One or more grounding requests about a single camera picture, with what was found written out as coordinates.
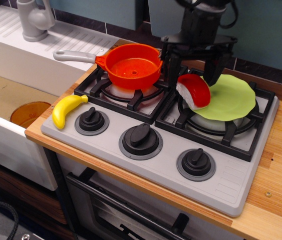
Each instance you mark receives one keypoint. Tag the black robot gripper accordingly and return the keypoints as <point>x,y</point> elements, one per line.
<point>198,39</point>

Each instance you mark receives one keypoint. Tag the red white sushi toy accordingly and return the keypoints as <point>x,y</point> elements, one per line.
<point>194,90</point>

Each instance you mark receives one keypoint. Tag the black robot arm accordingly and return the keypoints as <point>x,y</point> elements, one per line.
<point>199,3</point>

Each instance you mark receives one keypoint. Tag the light green plastic plate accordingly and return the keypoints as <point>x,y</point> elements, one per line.
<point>231,99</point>

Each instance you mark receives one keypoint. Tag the black right burner grate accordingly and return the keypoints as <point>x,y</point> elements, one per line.
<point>239,138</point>

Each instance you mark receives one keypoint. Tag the black burner grate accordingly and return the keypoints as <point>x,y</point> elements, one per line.
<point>239,138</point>
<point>141,104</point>

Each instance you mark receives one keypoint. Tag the black left burner grate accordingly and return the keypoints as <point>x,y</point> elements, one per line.
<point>141,104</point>

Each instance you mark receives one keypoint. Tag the grey toy stove top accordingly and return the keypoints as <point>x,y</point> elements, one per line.
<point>226,191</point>

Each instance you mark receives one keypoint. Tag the black middle stove knob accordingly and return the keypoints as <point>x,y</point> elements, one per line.
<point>140,142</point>

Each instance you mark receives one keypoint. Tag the black stove knob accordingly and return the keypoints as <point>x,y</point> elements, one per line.
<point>92,122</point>
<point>140,142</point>
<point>196,165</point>

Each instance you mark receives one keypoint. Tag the black right stove knob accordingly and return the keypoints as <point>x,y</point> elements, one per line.
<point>196,165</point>

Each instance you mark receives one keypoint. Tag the black left stove knob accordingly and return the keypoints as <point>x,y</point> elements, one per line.
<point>92,122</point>

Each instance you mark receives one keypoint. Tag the yellow plastic banana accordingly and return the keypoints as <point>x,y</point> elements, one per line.
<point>64,106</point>

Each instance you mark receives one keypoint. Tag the grey toy faucet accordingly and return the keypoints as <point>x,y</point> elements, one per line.
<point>35,22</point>

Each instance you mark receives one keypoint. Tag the toy oven door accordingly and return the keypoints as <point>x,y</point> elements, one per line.
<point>121,218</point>

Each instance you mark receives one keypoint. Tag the amber plastic bowl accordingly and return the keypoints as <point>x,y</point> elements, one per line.
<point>26,114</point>

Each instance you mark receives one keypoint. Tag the white toy sink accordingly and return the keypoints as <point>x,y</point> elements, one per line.
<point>29,73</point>

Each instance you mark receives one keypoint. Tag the orange pot grey handle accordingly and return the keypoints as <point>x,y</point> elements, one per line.
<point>132,66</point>

